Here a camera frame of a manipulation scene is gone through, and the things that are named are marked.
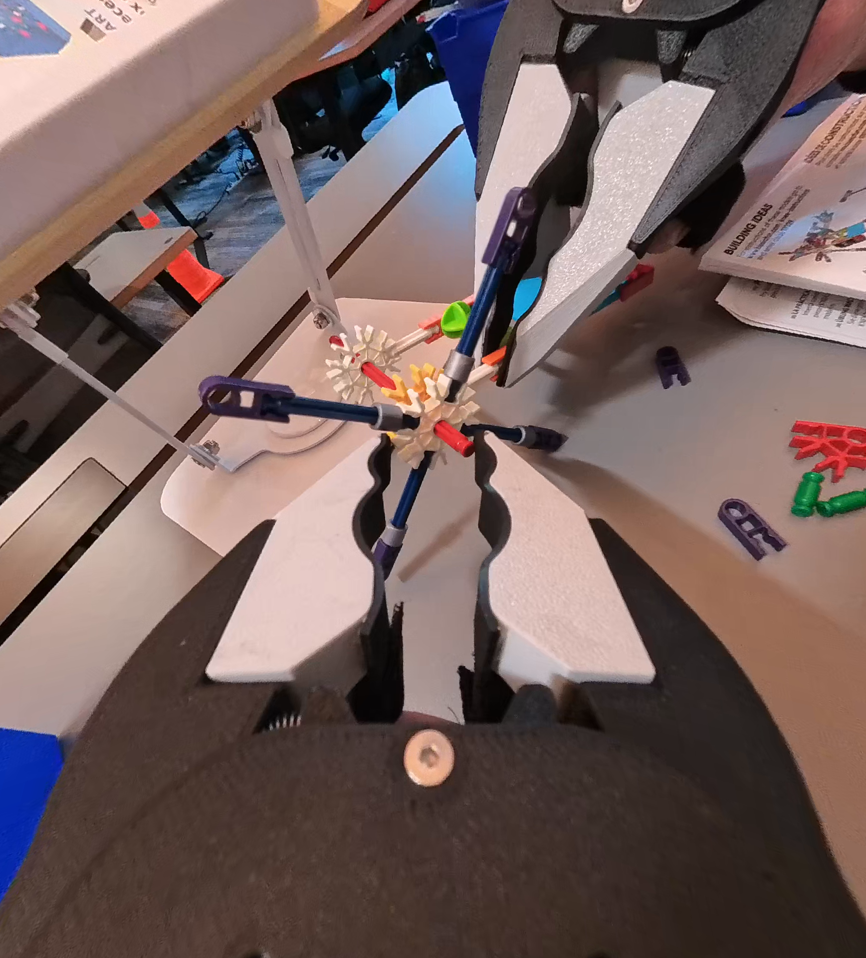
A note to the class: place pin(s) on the orange traffic cone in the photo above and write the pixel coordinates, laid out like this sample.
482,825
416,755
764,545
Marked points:
197,277

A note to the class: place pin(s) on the white instruction board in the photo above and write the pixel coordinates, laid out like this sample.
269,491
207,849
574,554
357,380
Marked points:
141,183

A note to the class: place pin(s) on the small white snowflake connector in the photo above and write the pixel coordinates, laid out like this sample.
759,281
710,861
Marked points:
414,445

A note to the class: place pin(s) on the blue plastic rod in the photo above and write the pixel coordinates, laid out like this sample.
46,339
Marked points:
493,430
410,494
482,307
328,409

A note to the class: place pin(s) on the colourful toy car frame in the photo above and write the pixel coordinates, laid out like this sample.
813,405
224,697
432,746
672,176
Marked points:
358,359

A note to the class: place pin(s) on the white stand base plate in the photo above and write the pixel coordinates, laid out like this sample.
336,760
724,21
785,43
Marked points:
208,501

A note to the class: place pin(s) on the grey side table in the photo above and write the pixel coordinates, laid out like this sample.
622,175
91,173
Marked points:
141,254

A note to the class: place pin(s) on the dark cabinet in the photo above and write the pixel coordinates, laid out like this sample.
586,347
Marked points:
29,389

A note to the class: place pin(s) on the red fan connector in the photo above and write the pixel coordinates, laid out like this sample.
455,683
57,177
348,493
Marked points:
837,441

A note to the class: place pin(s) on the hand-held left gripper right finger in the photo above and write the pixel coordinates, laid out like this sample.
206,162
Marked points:
568,599

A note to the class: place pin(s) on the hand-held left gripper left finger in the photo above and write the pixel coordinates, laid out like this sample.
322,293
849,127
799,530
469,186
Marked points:
291,599

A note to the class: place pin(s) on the white printed paper booklet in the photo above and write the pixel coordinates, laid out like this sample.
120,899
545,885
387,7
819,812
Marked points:
814,314

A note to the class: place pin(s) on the illustrated instruction booklet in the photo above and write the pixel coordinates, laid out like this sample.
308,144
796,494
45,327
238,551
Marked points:
814,224

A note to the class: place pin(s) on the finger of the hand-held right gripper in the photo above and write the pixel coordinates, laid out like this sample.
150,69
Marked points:
523,127
627,187

